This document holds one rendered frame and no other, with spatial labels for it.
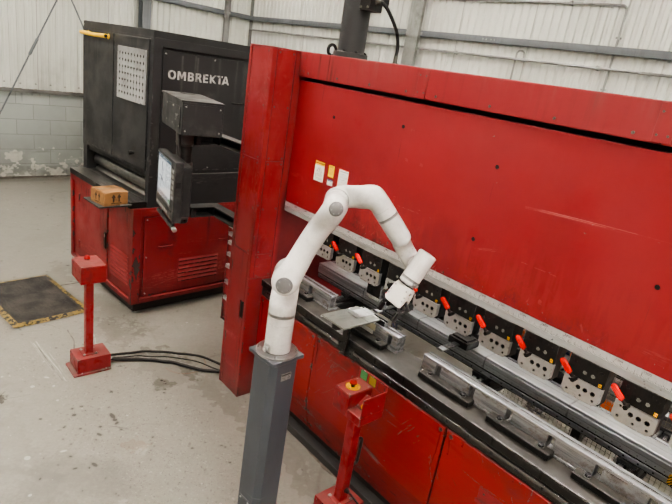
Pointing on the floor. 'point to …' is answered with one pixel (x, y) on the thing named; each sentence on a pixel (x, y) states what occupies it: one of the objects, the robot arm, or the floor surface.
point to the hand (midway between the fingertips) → (386, 313)
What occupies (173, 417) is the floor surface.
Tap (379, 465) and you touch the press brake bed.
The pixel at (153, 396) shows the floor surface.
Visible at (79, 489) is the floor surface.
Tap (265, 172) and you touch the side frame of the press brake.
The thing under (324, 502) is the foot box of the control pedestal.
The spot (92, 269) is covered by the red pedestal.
